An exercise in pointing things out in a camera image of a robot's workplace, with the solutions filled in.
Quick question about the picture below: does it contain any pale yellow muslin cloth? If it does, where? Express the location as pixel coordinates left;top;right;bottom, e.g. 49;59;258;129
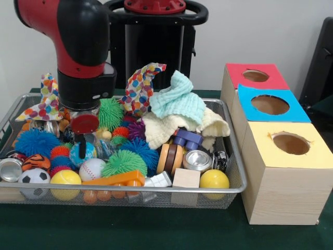
143;107;231;152

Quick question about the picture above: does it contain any mint green muslin cloth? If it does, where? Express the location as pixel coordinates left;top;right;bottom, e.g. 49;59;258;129
149;70;207;126

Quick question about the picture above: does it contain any yellow smiley ball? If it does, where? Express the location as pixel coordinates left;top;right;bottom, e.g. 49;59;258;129
199;168;229;198

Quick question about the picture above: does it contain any black and white soccer ball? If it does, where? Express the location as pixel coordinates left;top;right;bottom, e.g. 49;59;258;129
18;168;50;200

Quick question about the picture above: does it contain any blue spiky rubber ball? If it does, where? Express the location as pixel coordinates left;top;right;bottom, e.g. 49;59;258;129
15;129;61;158

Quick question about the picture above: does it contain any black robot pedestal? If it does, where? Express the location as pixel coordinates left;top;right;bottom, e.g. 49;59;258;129
104;0;209;90

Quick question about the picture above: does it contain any white baseball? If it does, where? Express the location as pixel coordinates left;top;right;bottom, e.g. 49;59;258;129
79;158;106;182

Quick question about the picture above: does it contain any clear mesh bin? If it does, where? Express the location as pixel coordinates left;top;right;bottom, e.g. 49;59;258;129
0;93;247;210

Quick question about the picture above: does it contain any green spiky rubber ball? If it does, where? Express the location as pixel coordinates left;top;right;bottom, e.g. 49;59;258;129
101;150;148;178
99;98;124;131

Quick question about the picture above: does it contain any plain yellow ball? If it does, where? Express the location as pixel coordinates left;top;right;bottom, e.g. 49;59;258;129
50;169;82;202

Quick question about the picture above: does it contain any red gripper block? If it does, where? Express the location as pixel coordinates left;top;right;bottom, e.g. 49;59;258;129
71;114;100;160

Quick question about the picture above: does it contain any colourful polka-dot cloth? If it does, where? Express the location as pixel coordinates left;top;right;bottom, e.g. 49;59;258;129
16;73;63;121
119;62;167;116

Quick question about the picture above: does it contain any crushed clear plastic bottle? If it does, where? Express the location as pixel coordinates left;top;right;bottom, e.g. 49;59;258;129
95;136;118;159

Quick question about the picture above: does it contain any black chair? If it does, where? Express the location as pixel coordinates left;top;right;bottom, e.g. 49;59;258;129
299;17;333;131

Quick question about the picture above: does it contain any wooden box with three holes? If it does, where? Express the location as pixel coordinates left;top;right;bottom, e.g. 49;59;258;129
220;63;333;226

